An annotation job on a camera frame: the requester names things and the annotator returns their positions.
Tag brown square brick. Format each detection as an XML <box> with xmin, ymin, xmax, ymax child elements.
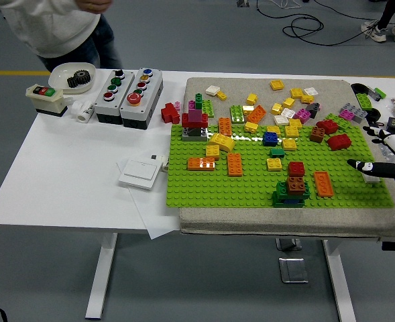
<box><xmin>308</xmin><ymin>125</ymin><xmax>327</xmax><ymax>143</ymax></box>

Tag red wide brick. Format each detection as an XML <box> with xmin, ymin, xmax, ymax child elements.
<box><xmin>181</xmin><ymin>113</ymin><xmax>209</xmax><ymax>129</ymax></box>

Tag grey four-button box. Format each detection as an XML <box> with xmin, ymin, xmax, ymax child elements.
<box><xmin>93</xmin><ymin>68</ymin><xmax>136</xmax><ymax>126</ymax></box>

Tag dark grey brick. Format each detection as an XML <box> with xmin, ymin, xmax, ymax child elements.
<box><xmin>305</xmin><ymin>101</ymin><xmax>323</xmax><ymax>119</ymax></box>

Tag grey emergency stop box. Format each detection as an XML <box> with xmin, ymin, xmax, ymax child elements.
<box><xmin>120</xmin><ymin>67</ymin><xmax>165</xmax><ymax>129</ymax></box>

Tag silver black tool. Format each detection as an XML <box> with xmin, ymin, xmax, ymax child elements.
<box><xmin>365</xmin><ymin>86</ymin><xmax>383</xmax><ymax>102</ymax></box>

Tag grey square brick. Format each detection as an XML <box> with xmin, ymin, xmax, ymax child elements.
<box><xmin>182</xmin><ymin>127</ymin><xmax>209</xmax><ymax>142</ymax></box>

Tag metal floor box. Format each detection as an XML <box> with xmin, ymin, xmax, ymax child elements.
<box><xmin>275</xmin><ymin>237</ymin><xmax>304</xmax><ymax>252</ymax></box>

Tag white table leg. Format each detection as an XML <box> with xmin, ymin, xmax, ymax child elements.
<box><xmin>320</xmin><ymin>239</ymin><xmax>357</xmax><ymax>322</ymax></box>
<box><xmin>84</xmin><ymin>232</ymin><xmax>119</xmax><ymax>320</ymax></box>

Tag white pipe fitting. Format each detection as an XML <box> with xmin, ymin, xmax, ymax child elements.
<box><xmin>70</xmin><ymin>99</ymin><xmax>96</xmax><ymax>123</ymax></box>

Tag green long brick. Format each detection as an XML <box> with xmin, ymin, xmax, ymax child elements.
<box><xmin>202</xmin><ymin>99</ymin><xmax>216</xmax><ymax>119</ymax></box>
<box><xmin>324</xmin><ymin>113</ymin><xmax>352</xmax><ymax>132</ymax></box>
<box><xmin>229</xmin><ymin>104</ymin><xmax>247</xmax><ymax>125</ymax></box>

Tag red stepped brick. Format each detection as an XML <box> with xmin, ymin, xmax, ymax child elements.
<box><xmin>160</xmin><ymin>103</ymin><xmax>182</xmax><ymax>125</ymax></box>

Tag blue square brick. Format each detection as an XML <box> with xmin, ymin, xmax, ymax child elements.
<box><xmin>262</xmin><ymin>131</ymin><xmax>280</xmax><ymax>147</ymax></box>

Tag metal floor plate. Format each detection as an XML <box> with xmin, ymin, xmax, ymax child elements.
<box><xmin>278</xmin><ymin>257</ymin><xmax>310</xmax><ymax>284</ymax></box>

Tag magenta brick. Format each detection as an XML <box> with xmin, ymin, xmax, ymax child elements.
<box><xmin>293</xmin><ymin>108</ymin><xmax>313</xmax><ymax>123</ymax></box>

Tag green stacked bricks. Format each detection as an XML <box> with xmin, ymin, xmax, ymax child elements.
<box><xmin>272</xmin><ymin>180</ymin><xmax>312</xmax><ymax>209</ymax></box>

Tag clear plastic bag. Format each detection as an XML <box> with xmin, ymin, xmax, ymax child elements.
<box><xmin>378</xmin><ymin>143</ymin><xmax>395</xmax><ymax>164</ymax></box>

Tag white wall switch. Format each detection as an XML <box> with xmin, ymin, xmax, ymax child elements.
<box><xmin>117</xmin><ymin>159</ymin><xmax>162</xmax><ymax>192</ymax></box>

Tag red square brick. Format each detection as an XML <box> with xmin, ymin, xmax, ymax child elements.
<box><xmin>287</xmin><ymin>161</ymin><xmax>306</xmax><ymax>178</ymax></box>

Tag dark orange square brick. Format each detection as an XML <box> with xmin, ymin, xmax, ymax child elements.
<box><xmin>286</xmin><ymin>175</ymin><xmax>308</xmax><ymax>196</ymax></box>

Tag yellow curved brick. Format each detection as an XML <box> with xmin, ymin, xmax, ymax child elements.
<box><xmin>207</xmin><ymin>132</ymin><xmax>236</xmax><ymax>153</ymax></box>

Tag white dish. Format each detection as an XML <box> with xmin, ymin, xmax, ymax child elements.
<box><xmin>48</xmin><ymin>62</ymin><xmax>97</xmax><ymax>95</ymax></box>

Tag background person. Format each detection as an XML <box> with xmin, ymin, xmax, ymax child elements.
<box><xmin>361</xmin><ymin>0</ymin><xmax>395</xmax><ymax>44</ymax></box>

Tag pink tall brick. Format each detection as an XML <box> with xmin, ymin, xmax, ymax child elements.
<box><xmin>187</xmin><ymin>100</ymin><xmax>203</xmax><ymax>123</ymax></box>

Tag person's left hand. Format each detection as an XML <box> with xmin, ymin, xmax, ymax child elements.
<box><xmin>75</xmin><ymin>0</ymin><xmax>114</xmax><ymax>14</ymax></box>

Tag cream switch box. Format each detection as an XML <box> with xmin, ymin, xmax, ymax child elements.
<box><xmin>25</xmin><ymin>83</ymin><xmax>68</xmax><ymax>118</ymax></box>

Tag white paper sheet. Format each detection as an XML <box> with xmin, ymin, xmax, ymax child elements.
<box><xmin>115</xmin><ymin>156</ymin><xmax>182</xmax><ymax>241</ymax></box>

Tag black floor cable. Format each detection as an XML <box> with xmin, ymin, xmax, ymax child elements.
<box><xmin>282</xmin><ymin>15</ymin><xmax>381</xmax><ymax>47</ymax></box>

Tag black gear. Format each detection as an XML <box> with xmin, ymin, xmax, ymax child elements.
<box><xmin>66</xmin><ymin>70</ymin><xmax>92</xmax><ymax>89</ymax></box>

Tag red rounded brick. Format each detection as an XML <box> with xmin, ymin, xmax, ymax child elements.
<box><xmin>327</xmin><ymin>133</ymin><xmax>353</xmax><ymax>152</ymax></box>

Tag green studded baseplate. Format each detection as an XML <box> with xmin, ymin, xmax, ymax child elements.
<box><xmin>165</xmin><ymin>123</ymin><xmax>395</xmax><ymax>209</ymax></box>

